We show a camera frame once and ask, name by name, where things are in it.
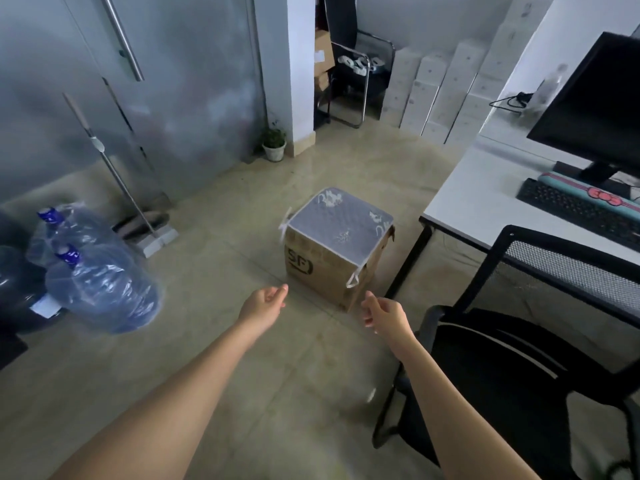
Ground person's left hand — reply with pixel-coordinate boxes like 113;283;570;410
237;283;289;335

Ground teal wrist rest pink bow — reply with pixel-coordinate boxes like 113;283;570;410
538;171;640;221

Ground chrome frame black chair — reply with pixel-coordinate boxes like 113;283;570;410
319;0;396;129

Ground potted plant in white pot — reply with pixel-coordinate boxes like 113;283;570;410
259;122;289;163

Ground blue quilted cushion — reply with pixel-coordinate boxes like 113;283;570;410
278;187;396;289

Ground stack of white boxes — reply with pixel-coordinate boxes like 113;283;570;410
379;0;556;145

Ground mop with metal handle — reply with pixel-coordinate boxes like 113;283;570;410
62;92;179;259

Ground clear plastic bottle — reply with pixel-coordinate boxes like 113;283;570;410
529;63;571;113

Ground black mesh chair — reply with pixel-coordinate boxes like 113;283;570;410
372;224;640;480

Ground metal door handle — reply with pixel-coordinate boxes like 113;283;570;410
97;0;145;83

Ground black keyboard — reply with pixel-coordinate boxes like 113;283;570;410
516;178;640;253

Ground black bag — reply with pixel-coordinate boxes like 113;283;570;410
0;209;66;335

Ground blue water jug in plastic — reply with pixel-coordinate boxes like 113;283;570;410
25;204;126;268
45;243;163;335

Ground person's right forearm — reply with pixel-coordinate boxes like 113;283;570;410
395;334;543;480

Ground person's right hand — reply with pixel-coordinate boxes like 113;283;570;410
361;290;417;347

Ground black computer monitor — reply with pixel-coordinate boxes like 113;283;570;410
526;31;640;195

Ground stacked cardboard boxes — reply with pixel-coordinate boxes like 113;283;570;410
313;29;336;93

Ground brown cardboard box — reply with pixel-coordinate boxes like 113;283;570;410
283;224;396;313

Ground black charger cable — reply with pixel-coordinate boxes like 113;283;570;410
489;91;533;115

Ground person's left forearm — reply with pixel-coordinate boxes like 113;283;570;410
49;319;261;480

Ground black metal desk frame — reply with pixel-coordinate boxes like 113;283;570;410
385;217;436;301

